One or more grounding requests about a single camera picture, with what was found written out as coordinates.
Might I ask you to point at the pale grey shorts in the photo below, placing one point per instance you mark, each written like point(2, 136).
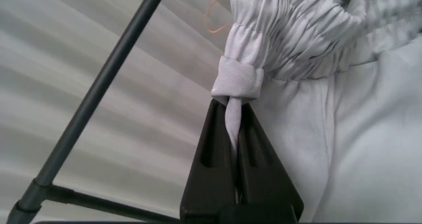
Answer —
point(362, 135)

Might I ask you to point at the white curtain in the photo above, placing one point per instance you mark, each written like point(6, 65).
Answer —
point(158, 118)

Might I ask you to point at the black clothes rack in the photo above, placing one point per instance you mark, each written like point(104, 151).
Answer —
point(102, 85)

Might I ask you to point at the pink clothes hanger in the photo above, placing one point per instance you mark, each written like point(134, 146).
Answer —
point(206, 19)

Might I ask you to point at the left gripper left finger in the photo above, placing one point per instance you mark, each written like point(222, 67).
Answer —
point(204, 191)

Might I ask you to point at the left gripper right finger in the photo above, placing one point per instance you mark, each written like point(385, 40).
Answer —
point(267, 197)

